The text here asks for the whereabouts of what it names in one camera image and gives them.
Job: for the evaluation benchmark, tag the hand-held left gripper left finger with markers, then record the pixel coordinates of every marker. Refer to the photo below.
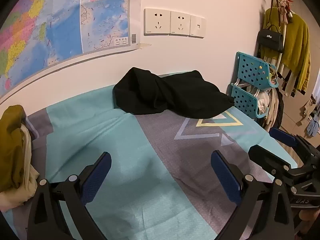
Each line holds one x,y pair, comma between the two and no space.
96,177

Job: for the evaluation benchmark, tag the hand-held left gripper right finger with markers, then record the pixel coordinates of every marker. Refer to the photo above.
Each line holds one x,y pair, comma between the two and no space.
225,177

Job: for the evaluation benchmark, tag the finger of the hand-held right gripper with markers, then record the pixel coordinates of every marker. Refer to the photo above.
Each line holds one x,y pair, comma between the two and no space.
283,135
265,156

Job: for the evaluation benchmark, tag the black garment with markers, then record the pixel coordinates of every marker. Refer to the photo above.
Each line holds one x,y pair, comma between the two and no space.
162,92

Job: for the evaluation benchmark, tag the beige hanging garment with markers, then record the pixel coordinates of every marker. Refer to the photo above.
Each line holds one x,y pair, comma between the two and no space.
273,107

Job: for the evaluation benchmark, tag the blue cloth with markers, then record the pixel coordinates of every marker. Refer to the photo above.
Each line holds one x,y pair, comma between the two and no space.
313,127

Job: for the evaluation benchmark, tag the teal and grey bed sheet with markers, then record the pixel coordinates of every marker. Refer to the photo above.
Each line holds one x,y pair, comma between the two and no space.
140,155

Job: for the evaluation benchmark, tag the teal perforated basket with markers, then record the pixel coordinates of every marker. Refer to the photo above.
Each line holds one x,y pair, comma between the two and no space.
250,70
243,98

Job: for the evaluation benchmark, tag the cream garment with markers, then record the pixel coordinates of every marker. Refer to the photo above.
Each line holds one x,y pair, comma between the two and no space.
28,185

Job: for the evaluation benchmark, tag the mustard garment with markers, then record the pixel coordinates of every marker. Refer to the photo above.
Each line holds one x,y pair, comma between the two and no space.
12,142

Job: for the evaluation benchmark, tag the yellow-green hanging sweater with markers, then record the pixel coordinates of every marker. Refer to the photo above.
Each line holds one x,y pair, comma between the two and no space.
297,45

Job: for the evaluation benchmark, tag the black handbag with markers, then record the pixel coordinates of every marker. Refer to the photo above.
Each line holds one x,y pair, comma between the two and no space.
270,40

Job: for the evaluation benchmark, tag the white coat rack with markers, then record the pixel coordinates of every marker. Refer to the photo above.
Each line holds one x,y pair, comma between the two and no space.
284,31

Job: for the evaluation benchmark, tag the hanging plush ornament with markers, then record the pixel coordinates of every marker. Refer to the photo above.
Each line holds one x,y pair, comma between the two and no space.
284,5

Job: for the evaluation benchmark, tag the white wall socket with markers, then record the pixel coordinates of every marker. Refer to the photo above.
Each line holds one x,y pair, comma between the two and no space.
180,23
157,21

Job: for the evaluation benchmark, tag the colourful wall map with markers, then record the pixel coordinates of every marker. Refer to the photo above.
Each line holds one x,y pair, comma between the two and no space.
62,17

